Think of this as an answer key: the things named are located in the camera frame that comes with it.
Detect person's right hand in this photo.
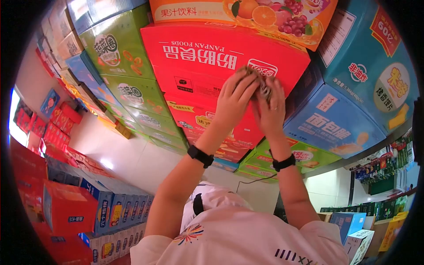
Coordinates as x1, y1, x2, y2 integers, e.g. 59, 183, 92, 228
251, 78, 287, 140

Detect full shop shelf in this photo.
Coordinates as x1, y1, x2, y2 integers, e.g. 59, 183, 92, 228
319, 128, 418, 222

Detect stack of light green cartons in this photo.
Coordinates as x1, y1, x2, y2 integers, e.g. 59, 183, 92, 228
234, 137, 342, 184

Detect person's left hand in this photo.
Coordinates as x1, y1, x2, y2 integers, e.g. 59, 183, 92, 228
212, 69, 261, 134

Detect white patterned carton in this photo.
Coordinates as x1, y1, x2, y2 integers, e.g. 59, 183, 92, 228
344, 229, 375, 265

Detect large red carton white print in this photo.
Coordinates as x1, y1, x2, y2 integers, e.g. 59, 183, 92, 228
140, 22, 311, 104

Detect red carton yellow label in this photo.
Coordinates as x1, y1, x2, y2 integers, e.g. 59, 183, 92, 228
164, 92, 265, 163

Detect person's left fingers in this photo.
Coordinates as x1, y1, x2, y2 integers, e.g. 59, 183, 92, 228
225, 69, 261, 107

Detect person's body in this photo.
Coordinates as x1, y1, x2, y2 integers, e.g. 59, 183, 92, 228
130, 182, 350, 265

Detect row of white cartons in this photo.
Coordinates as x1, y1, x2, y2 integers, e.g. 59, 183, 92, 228
78, 221, 148, 265

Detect stack of red orange cartons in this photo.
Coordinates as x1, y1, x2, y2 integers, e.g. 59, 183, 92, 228
9, 136, 114, 265

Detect person's right fingers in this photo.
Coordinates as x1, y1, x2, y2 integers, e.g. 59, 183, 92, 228
252, 78, 287, 115

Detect brown packet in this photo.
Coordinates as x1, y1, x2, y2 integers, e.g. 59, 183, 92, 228
237, 65, 276, 102

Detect large teal carton red label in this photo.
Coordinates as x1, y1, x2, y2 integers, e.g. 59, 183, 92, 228
315, 0, 420, 134

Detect pile of red gift boxes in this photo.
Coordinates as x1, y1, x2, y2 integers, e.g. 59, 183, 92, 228
13, 89, 84, 153

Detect blue carton bread print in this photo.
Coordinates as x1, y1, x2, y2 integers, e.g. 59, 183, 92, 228
283, 83, 387, 159

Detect plain blue carton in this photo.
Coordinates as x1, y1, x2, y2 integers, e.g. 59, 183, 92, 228
329, 212, 367, 245

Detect black wrist band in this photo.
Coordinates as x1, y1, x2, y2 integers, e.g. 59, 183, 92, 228
269, 150, 297, 172
187, 145, 215, 169

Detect row of blue yellow cartons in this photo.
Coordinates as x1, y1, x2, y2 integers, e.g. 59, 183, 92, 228
47, 158, 155, 236

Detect orange fruit print carton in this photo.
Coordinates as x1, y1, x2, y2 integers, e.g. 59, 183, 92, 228
149, 0, 339, 52

